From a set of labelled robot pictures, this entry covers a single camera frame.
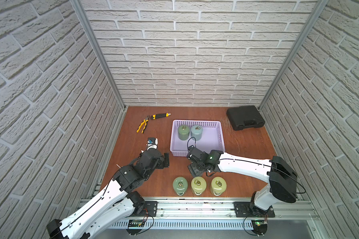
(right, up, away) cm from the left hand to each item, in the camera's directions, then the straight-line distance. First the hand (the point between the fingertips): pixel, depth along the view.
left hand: (163, 151), depth 74 cm
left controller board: (-14, -36, -1) cm, 38 cm away
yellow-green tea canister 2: (+29, -17, -1) cm, 33 cm away
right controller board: (+48, -36, -4) cm, 60 cm away
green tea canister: (+10, +8, +22) cm, 25 cm away
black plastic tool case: (+59, +19, +34) cm, 70 cm away
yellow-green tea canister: (+18, -17, 0) cm, 25 cm away
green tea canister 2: (+9, -17, -1) cm, 19 cm away
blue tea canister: (+19, +8, +21) cm, 29 cm away
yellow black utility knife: (-8, +20, +40) cm, 46 cm away
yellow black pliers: (-22, +12, +32) cm, 40 cm away
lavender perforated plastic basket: (+26, +5, +29) cm, 40 cm away
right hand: (+18, -10, +8) cm, 23 cm away
